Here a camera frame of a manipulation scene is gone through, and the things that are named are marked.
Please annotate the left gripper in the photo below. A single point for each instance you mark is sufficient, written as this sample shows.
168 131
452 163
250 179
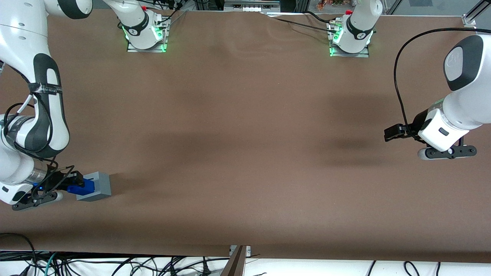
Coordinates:
419 122

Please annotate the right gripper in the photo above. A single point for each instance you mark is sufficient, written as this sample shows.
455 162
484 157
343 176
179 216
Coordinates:
57 180

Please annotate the blue plastic part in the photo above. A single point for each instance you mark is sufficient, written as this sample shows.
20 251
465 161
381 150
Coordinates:
86 186

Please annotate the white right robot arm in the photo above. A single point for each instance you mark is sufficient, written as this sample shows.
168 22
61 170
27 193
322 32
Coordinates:
17 42

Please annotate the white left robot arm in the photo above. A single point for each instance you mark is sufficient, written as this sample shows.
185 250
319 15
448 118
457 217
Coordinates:
472 103

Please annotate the gray cube base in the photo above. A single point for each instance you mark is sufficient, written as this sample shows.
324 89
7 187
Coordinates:
102 186

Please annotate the brown table cover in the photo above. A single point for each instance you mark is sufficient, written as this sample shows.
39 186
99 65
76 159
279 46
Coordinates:
245 153

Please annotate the aluminium profile beam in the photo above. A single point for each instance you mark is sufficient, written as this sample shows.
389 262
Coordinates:
234 264

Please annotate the white power strip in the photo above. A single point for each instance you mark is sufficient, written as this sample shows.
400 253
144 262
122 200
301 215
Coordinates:
251 7

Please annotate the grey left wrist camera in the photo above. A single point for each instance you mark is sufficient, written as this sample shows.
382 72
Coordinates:
448 152

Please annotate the aluminium corner bracket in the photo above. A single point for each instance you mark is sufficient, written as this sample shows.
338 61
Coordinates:
468 20

